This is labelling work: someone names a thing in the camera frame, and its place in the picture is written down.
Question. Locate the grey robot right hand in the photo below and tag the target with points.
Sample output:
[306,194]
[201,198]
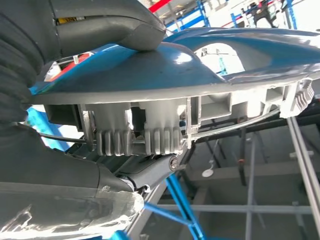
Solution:
[50,185]

